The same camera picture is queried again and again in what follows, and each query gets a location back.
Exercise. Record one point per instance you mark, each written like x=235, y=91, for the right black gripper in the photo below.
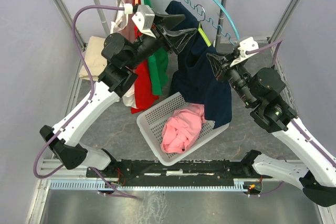
x=216, y=61

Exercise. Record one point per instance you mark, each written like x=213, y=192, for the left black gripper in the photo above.
x=175, y=40

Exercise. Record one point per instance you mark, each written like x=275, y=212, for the navy blue t shirt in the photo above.
x=195, y=81

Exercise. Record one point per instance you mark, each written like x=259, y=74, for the yellow green hanger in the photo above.
x=203, y=35

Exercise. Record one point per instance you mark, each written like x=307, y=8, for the green t shirt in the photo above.
x=157, y=64

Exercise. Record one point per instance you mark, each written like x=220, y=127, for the teal blue hanger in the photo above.
x=219, y=26

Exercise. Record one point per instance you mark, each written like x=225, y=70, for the pink t shirt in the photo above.
x=183, y=128

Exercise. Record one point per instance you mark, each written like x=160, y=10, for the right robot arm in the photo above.
x=261, y=93

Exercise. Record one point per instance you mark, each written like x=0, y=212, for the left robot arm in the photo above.
x=122, y=56

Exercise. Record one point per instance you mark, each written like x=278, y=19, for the white t shirt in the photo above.
x=124, y=25

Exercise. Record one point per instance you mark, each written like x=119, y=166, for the red t shirt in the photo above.
x=143, y=87

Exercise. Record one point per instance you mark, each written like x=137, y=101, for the folded beige cloth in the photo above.
x=93, y=58

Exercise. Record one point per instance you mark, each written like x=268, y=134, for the white plastic basket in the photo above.
x=152, y=121

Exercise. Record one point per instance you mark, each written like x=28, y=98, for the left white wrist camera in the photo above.
x=143, y=17

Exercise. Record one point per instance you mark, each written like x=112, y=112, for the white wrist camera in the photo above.
x=143, y=17
x=242, y=47

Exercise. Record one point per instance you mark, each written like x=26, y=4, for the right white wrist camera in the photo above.
x=242, y=47

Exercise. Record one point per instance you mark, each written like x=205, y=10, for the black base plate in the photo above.
x=145, y=172

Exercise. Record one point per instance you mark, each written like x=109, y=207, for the light blue cable duct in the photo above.
x=235, y=185

